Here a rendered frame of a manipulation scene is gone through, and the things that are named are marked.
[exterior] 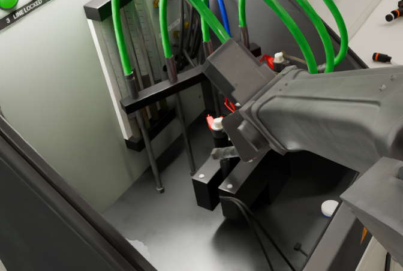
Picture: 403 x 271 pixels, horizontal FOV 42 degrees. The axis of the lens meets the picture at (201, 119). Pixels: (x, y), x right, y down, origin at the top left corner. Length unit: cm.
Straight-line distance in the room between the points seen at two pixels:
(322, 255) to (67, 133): 54
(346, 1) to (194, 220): 66
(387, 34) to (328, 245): 67
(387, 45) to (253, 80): 85
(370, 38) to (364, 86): 114
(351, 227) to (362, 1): 70
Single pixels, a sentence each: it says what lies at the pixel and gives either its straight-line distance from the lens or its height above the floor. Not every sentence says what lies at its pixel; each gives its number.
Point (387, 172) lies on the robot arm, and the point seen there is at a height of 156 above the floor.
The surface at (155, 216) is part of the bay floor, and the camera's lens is 120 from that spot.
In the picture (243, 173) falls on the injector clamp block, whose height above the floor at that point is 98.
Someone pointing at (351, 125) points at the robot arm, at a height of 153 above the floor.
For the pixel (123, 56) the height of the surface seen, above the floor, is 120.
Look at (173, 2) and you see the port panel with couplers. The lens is 126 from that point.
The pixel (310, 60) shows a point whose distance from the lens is 89.
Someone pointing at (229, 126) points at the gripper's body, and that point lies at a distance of 70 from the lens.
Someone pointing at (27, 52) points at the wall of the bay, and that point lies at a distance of 98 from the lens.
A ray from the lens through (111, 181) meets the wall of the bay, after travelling 123.
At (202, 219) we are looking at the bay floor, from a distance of 117.
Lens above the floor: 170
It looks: 37 degrees down
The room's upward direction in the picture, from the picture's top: 11 degrees counter-clockwise
